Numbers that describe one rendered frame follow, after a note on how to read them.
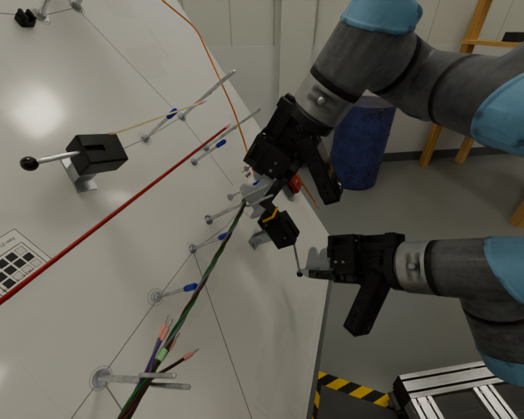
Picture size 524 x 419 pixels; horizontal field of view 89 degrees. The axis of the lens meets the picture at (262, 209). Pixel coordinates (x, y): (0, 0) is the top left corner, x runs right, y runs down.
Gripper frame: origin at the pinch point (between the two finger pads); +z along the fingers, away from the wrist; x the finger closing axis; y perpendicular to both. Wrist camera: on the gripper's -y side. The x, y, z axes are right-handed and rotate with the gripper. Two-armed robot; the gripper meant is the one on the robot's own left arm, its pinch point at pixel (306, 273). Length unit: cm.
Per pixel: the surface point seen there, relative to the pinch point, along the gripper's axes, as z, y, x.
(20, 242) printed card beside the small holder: -4.2, 3.1, 44.8
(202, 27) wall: 155, 208, -30
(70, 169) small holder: -1.8, 12.1, 42.0
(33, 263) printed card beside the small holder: -4.3, 1.0, 43.5
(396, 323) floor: 47, -31, -126
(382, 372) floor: 42, -51, -100
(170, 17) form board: 13, 55, 29
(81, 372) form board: -5.6, -9.4, 38.1
